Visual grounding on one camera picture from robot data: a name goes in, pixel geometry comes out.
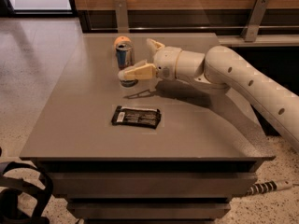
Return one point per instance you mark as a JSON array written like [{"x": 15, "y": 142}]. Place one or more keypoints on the orange fruit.
[{"x": 120, "y": 39}]

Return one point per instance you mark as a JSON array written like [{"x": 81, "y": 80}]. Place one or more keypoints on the left metal wall bracket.
[{"x": 121, "y": 13}]

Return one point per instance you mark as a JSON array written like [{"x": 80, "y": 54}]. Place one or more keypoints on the glass door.
[{"x": 42, "y": 8}]

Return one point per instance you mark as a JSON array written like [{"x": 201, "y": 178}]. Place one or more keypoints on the black bag with straps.
[{"x": 13, "y": 188}]

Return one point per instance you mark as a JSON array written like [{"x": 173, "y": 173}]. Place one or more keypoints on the grey drawer cabinet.
[{"x": 159, "y": 152}]

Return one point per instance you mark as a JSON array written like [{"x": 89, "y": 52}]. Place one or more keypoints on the black snack bar wrapper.
[{"x": 138, "y": 117}]

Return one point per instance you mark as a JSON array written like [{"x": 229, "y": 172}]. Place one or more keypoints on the Red Bull can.
[{"x": 125, "y": 54}]

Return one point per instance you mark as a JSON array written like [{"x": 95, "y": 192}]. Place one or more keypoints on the metal wall bracket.
[
  {"x": 121, "y": 13},
  {"x": 251, "y": 29}
]

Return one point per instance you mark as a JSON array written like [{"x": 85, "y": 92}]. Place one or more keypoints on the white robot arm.
[{"x": 217, "y": 71}]

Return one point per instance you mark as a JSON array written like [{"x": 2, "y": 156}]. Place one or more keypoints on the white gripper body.
[{"x": 165, "y": 62}]

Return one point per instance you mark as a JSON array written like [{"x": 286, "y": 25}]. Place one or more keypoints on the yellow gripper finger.
[
  {"x": 140, "y": 71},
  {"x": 154, "y": 45}
]

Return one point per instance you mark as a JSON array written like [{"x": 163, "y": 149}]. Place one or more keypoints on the right metal wall bracket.
[{"x": 251, "y": 29}]

